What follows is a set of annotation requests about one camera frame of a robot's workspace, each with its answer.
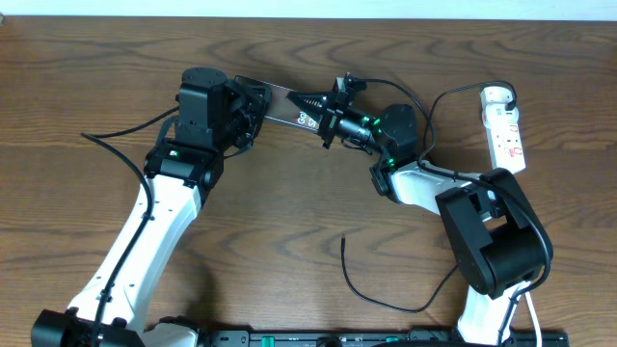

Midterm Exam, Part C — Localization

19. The black USB charging cable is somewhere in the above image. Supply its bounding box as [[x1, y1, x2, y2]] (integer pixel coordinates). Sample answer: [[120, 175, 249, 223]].
[[339, 80, 519, 314]]

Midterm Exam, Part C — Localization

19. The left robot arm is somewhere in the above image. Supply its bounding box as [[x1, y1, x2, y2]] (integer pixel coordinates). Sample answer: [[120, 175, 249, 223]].
[[31, 67, 273, 346]]

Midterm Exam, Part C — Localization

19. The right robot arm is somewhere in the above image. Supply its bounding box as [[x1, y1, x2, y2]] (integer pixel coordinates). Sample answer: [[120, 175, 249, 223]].
[[286, 76, 553, 346]]

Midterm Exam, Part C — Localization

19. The white charger plug adapter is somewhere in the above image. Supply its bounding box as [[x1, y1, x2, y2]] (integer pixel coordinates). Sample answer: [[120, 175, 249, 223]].
[[480, 86, 514, 108]]

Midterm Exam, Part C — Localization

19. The white power strip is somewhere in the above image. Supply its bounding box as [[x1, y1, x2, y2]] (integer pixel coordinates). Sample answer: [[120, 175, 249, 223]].
[[482, 103, 526, 174]]

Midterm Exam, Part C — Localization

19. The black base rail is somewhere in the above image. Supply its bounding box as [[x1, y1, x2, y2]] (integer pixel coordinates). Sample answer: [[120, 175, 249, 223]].
[[144, 315, 570, 347]]

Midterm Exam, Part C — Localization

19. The white power strip cord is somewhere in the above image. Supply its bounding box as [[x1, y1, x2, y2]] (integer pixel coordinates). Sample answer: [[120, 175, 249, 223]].
[[523, 291, 544, 347]]

